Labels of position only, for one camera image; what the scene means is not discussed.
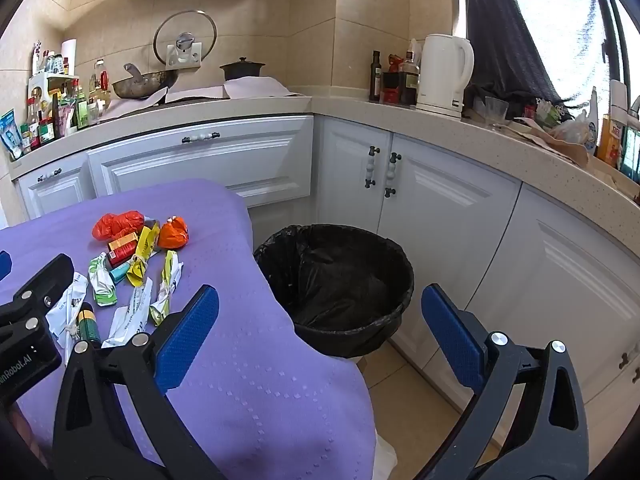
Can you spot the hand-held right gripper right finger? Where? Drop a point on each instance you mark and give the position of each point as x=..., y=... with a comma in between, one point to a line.
x=450, y=340

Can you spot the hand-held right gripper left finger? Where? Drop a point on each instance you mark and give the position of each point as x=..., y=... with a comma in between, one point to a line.
x=190, y=337

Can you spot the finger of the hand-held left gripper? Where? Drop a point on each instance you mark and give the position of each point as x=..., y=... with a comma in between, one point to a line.
x=4, y=265
x=47, y=280

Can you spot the green and white wrapper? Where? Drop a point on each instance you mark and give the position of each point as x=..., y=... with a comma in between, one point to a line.
x=102, y=282

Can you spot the lime and white wrapper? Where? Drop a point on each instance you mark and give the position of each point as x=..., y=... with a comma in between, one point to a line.
x=167, y=285

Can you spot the dark green thread spool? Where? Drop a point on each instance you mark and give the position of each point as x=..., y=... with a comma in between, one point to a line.
x=87, y=325

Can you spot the red thread spool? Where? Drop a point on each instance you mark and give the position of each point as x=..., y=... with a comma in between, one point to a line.
x=122, y=252

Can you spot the yellow thread spool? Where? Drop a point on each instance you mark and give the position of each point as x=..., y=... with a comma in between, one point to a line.
x=124, y=240

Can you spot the red plastic bag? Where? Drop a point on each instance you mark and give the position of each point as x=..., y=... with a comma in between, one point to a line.
x=117, y=225

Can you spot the yellow wrapper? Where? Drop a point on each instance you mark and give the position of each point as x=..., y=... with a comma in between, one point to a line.
x=145, y=245

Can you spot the orange knotted plastic bag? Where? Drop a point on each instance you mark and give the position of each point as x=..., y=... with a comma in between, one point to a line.
x=173, y=234

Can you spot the dark grey thread spool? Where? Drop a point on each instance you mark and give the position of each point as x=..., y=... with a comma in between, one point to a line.
x=151, y=221

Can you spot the black lined waste bin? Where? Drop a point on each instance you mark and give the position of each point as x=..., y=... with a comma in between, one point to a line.
x=340, y=290

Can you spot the person's left hand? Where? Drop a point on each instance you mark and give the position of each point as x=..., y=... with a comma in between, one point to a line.
x=25, y=430

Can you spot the purple tablecloth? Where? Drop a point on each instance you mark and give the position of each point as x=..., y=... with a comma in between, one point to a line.
x=240, y=370

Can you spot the small white drawer front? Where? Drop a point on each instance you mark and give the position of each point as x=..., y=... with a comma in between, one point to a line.
x=52, y=192

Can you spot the blue and white packet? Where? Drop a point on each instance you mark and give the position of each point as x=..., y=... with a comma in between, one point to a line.
x=11, y=135

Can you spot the white plastic bag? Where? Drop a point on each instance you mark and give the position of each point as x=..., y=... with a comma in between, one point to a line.
x=385, y=457

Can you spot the group of condiment bottles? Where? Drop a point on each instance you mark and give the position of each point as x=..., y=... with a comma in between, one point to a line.
x=65, y=110

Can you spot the wide white drawer front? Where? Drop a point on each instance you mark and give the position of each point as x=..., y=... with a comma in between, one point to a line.
x=200, y=165

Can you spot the white paper sheet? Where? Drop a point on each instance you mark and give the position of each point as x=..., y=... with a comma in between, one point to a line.
x=250, y=87
x=127, y=105

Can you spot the narrow white cabinet door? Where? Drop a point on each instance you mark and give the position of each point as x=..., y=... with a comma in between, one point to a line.
x=345, y=175

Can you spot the paper towel roll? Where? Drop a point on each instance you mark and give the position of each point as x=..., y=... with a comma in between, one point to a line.
x=69, y=57

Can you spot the steel wok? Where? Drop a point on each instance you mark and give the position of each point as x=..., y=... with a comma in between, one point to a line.
x=145, y=85

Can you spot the brown cardboard sheet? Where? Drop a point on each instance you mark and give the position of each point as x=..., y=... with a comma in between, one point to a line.
x=545, y=142

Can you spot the clear glass cup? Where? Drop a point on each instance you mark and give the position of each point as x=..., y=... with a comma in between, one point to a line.
x=496, y=112

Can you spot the clear plastic bag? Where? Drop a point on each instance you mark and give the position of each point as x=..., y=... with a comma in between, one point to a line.
x=572, y=130

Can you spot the green printed packet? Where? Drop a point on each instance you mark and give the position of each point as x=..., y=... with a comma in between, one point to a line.
x=550, y=110

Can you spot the dark jar with red label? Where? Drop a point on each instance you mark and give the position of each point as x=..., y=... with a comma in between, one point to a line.
x=391, y=85

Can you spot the white spray bottle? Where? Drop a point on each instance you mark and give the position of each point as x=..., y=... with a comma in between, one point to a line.
x=592, y=120

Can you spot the dark sauce bottle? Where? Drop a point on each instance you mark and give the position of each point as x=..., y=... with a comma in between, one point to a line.
x=409, y=80

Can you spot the white electric kettle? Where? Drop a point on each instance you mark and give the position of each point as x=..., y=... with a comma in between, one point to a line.
x=442, y=75

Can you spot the black lidded pot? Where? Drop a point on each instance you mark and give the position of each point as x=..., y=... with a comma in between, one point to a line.
x=242, y=70

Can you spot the dark olive oil bottle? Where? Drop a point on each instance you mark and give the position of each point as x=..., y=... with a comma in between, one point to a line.
x=375, y=77

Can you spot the glass pot lid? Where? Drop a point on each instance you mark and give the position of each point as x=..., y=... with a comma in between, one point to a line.
x=172, y=30

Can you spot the clear bottle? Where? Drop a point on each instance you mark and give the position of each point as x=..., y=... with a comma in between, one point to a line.
x=416, y=47

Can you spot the dark curtain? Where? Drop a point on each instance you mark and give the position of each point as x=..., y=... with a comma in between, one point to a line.
x=505, y=35

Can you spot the window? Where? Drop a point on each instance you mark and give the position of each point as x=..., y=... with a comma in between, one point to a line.
x=565, y=15

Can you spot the white wall socket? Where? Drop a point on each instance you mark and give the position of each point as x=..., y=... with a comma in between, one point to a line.
x=185, y=55

